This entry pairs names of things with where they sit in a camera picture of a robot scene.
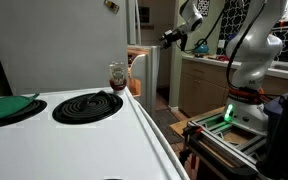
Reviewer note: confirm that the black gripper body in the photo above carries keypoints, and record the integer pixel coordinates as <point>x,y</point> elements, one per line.
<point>177,34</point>

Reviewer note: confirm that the large white fridge door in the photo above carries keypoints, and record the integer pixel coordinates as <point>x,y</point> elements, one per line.
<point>154,80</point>

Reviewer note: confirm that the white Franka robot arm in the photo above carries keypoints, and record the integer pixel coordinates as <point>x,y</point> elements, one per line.
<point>254,50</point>

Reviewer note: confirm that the white fridge body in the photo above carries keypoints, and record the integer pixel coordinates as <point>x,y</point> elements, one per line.
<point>57,46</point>

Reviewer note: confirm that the teal kettle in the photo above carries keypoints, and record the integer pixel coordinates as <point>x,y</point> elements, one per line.
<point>201,49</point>

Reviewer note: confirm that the black white patterned picture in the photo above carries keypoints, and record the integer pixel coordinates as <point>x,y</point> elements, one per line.
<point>203,7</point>

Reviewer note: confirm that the small red item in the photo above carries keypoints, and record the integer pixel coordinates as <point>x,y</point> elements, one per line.
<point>222,58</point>

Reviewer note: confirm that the orange food bag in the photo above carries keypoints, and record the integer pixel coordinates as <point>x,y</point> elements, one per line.
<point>134,87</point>

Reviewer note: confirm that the wooden kitchen counter cabinet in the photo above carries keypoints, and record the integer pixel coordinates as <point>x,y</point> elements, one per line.
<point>200,86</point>

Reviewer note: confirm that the upside-down ketchup bottle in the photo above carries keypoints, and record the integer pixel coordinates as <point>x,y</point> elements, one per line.
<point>118,78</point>

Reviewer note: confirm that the gold magnet clip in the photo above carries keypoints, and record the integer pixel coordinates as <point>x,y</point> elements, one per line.
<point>111,6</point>

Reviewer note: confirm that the dark floor rug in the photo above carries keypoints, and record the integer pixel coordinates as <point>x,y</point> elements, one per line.
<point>167,125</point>

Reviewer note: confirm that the wooden table board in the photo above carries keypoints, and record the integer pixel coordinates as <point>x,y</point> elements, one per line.
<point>180,126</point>

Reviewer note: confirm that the black red clamp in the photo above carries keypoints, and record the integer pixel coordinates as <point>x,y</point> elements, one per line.
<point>187,143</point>

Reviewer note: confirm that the black coil burner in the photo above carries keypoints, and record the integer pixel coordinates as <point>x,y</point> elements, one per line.
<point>34,108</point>
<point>84,110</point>

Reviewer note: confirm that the white electric stove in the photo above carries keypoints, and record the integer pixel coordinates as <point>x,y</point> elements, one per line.
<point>84,150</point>

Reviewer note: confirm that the black tripod stand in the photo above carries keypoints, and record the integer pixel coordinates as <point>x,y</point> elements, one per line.
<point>284,143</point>

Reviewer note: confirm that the green pan lid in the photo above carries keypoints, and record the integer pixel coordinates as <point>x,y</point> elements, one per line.
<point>4,106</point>

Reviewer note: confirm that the white wall outlet plate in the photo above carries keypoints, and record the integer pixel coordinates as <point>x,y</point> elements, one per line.
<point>221,43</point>

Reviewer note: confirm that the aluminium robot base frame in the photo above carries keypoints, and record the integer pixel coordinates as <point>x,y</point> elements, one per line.
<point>217,140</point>

